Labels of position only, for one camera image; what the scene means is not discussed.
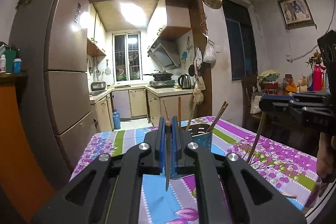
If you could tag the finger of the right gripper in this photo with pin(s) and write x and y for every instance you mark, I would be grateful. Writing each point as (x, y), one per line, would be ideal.
(290, 109)
(313, 97)

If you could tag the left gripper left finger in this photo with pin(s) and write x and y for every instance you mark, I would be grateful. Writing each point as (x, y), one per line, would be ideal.
(108, 190)

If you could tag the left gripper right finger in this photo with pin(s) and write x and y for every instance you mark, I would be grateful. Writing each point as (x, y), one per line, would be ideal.
(227, 189)

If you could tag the kitchen window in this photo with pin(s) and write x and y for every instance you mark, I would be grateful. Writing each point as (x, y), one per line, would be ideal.
(127, 57)

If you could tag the person right hand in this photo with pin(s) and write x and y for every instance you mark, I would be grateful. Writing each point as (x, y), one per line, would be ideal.
(326, 158)

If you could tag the wooden chair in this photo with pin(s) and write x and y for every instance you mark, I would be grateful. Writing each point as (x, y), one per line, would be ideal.
(250, 121)

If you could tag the dark wooden side table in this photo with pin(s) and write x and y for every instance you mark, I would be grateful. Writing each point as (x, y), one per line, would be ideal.
(297, 136)

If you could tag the red thermos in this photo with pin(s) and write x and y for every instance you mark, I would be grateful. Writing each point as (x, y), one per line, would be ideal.
(318, 77)

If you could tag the floral striped tablecloth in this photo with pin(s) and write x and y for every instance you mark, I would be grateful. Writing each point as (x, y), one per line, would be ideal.
(281, 166)

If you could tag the blue perforated utensil holder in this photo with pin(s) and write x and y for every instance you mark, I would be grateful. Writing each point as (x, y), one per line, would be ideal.
(201, 134)

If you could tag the white hanging plastic bag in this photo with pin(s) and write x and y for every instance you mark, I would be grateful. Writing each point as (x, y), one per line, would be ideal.
(209, 55)

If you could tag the blue water jug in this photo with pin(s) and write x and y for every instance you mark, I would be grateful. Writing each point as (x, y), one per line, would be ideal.
(116, 120)

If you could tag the framed elephant picture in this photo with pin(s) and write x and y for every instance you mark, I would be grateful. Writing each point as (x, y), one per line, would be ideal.
(295, 14)

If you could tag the steel electric kettle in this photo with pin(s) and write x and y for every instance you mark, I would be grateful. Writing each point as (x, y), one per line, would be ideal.
(184, 81)

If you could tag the orange wooden cabinet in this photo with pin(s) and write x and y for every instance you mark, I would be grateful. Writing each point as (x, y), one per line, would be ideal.
(24, 187)

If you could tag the silver toaster oven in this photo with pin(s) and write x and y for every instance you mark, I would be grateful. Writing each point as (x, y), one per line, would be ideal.
(98, 86)

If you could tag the black wok on stove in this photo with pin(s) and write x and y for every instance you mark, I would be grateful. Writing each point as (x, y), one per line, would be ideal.
(160, 76)

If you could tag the steel range hood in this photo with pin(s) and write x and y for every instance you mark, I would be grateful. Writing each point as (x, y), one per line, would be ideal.
(166, 52)

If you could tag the blue lidded jar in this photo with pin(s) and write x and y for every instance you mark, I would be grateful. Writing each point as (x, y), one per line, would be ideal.
(17, 65)

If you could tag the white medicine bottle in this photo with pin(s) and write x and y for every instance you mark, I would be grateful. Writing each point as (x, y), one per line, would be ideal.
(2, 64)

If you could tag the green box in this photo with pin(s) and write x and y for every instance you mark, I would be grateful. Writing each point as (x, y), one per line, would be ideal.
(10, 57)

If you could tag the silver three-door refrigerator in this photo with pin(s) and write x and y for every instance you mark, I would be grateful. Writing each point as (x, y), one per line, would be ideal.
(55, 108)

